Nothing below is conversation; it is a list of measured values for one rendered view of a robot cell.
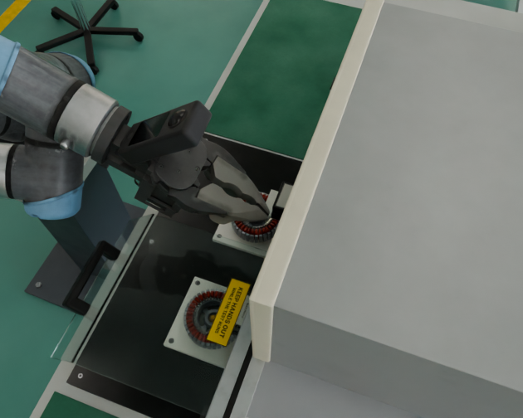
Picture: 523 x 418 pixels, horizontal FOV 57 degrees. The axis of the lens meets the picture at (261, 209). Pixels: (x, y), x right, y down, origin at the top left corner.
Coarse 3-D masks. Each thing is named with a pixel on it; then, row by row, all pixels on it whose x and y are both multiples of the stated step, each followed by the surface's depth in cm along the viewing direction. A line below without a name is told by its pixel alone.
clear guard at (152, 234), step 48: (144, 240) 72; (192, 240) 72; (96, 288) 72; (144, 288) 68; (192, 288) 68; (96, 336) 65; (144, 336) 65; (192, 336) 65; (144, 384) 62; (192, 384) 62
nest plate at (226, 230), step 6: (246, 222) 106; (222, 228) 105; (228, 228) 105; (216, 234) 104; (222, 234) 104; (228, 234) 104; (234, 234) 104; (234, 240) 104; (240, 240) 104; (258, 240) 104; (270, 240) 104; (258, 246) 103; (264, 246) 103
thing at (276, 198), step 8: (288, 184) 94; (272, 192) 98; (280, 192) 94; (288, 192) 93; (272, 200) 97; (280, 200) 93; (272, 208) 92; (280, 208) 92; (272, 216) 94; (280, 216) 94
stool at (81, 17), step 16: (80, 0) 231; (112, 0) 256; (64, 16) 249; (80, 16) 236; (96, 16) 249; (80, 32) 243; (96, 32) 245; (112, 32) 244; (128, 32) 244; (48, 48) 239
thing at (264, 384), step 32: (224, 384) 57; (256, 384) 57; (288, 384) 57; (320, 384) 57; (224, 416) 55; (256, 416) 55; (288, 416) 55; (320, 416) 55; (352, 416) 55; (384, 416) 55; (416, 416) 55
